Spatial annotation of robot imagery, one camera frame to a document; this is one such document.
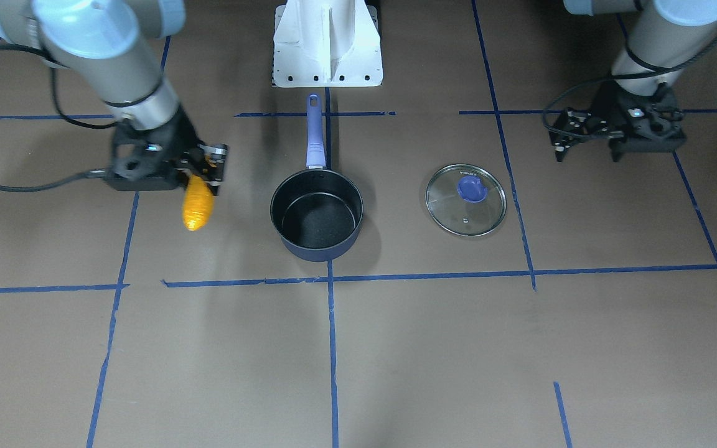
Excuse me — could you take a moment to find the glass lid blue knob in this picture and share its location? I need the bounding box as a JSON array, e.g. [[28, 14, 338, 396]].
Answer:
[[424, 164, 507, 238]]

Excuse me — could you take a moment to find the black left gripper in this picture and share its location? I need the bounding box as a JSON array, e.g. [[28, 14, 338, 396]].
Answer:
[[549, 80, 688, 162]]

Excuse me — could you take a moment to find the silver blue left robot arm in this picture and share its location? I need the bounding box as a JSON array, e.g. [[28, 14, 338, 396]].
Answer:
[[541, 1, 717, 162]]

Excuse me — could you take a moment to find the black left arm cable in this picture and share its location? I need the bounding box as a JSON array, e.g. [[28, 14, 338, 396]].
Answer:
[[542, 12, 717, 141]]

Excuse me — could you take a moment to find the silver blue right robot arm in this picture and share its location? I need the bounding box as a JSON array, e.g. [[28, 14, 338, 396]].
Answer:
[[0, 1, 228, 195]]

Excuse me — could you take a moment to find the dark blue saucepan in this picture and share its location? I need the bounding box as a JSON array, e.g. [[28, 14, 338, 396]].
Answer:
[[269, 93, 363, 262]]

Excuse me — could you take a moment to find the yellow toy corn cob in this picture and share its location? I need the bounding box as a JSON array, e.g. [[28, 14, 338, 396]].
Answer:
[[182, 175, 214, 231]]

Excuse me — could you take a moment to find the black camera cable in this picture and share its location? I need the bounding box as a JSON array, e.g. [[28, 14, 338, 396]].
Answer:
[[0, 37, 120, 193]]

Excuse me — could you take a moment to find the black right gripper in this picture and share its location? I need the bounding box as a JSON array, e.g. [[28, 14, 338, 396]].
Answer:
[[105, 106, 228, 191]]

